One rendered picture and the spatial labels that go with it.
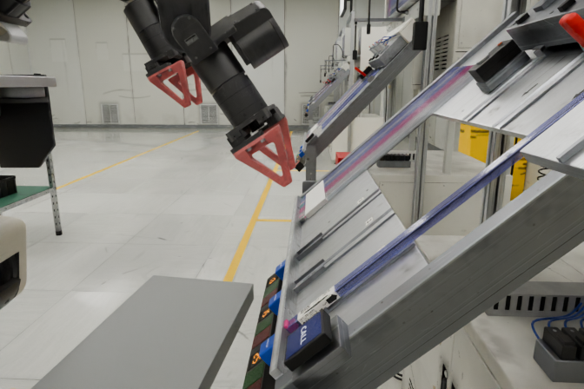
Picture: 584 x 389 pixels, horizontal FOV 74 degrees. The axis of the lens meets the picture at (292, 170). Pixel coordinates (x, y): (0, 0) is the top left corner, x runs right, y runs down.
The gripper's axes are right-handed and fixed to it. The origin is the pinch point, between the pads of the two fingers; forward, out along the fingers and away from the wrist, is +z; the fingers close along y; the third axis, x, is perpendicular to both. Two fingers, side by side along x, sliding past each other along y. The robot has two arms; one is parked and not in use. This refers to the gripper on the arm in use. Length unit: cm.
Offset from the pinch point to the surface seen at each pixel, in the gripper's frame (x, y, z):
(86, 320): 131, 95, 23
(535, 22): -41.9, 8.5, 2.2
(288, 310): 9.2, -6.9, 15.2
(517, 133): -27.6, -4.8, 10.6
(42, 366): 130, 66, 23
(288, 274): 9.4, 2.1, 14.4
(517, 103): -32.2, 2.9, 9.7
